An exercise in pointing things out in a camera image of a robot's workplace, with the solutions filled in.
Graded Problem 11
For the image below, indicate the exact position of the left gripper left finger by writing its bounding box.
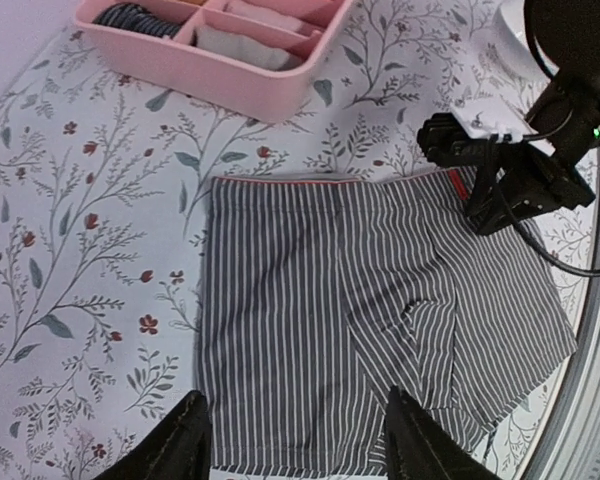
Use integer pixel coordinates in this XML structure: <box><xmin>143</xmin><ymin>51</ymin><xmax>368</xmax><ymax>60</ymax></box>
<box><xmin>96</xmin><ymin>390</ymin><xmax>212</xmax><ymax>480</ymax></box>

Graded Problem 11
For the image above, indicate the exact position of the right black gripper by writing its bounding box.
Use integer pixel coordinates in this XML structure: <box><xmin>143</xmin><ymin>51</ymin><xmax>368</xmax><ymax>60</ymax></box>
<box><xmin>465</xmin><ymin>144</ymin><xmax>595</xmax><ymax>235</ymax></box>

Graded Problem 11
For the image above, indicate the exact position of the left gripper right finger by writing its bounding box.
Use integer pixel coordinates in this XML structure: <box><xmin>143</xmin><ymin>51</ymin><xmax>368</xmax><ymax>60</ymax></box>
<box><xmin>384</xmin><ymin>386</ymin><xmax>497</xmax><ymax>480</ymax></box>

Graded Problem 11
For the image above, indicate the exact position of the grey striped underwear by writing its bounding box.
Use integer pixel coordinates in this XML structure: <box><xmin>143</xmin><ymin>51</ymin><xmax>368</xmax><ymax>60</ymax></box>
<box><xmin>199</xmin><ymin>169</ymin><xmax>576</xmax><ymax>477</ymax></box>

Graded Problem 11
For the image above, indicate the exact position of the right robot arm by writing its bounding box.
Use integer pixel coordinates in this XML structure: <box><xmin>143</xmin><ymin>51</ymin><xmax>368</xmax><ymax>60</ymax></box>
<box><xmin>466</xmin><ymin>1</ymin><xmax>600</xmax><ymax>235</ymax></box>

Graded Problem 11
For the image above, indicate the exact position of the grey pink rolled underwear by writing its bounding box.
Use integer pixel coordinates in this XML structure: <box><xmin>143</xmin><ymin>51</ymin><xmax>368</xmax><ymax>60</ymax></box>
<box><xmin>195</xmin><ymin>25</ymin><xmax>304</xmax><ymax>71</ymax></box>

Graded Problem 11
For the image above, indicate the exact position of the mauve rolled underwear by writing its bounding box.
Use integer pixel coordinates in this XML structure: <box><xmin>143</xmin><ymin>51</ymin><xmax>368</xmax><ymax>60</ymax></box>
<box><xmin>224</xmin><ymin>0</ymin><xmax>324</xmax><ymax>35</ymax></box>

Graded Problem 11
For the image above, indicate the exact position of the black striped rolled underwear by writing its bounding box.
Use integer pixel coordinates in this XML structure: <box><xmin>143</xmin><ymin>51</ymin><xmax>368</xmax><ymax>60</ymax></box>
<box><xmin>93</xmin><ymin>2</ymin><xmax>183</xmax><ymax>38</ymax></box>

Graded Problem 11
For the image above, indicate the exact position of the white bowl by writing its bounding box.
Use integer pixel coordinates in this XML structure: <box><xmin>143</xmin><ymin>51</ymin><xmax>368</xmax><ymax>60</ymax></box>
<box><xmin>493</xmin><ymin>0</ymin><xmax>531</xmax><ymax>62</ymax></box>

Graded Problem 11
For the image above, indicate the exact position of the pink divided organizer box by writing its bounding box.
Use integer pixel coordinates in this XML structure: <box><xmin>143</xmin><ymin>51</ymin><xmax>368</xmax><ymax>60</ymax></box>
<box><xmin>74</xmin><ymin>1</ymin><xmax>353</xmax><ymax>123</ymax></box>

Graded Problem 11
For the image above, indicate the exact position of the floral tablecloth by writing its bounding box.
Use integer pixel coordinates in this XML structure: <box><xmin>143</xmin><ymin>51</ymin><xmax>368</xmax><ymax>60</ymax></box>
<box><xmin>0</xmin><ymin>0</ymin><xmax>600</xmax><ymax>480</ymax></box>

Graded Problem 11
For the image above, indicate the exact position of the right black cable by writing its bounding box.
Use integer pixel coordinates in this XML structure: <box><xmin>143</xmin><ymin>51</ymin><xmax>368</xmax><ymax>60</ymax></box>
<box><xmin>479</xmin><ymin>134</ymin><xmax>600</xmax><ymax>277</ymax></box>

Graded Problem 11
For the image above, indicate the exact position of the aluminium front rail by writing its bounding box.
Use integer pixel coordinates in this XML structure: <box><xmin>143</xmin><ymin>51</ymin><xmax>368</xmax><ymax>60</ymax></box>
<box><xmin>522</xmin><ymin>149</ymin><xmax>600</xmax><ymax>480</ymax></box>

